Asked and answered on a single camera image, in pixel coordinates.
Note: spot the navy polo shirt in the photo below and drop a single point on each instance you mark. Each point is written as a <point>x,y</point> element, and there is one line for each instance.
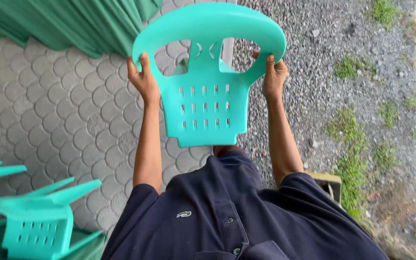
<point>229,216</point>

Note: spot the turquoise plastic chair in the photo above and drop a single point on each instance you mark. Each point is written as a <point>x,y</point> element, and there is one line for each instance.
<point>38,224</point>
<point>208,104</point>

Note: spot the green draped cloth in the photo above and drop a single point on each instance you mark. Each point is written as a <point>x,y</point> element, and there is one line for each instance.
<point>78,21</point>

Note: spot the person's left hand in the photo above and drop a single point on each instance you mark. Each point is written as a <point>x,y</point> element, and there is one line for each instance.
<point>144,85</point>

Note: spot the person's right hand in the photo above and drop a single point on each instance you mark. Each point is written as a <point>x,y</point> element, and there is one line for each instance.
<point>273,81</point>

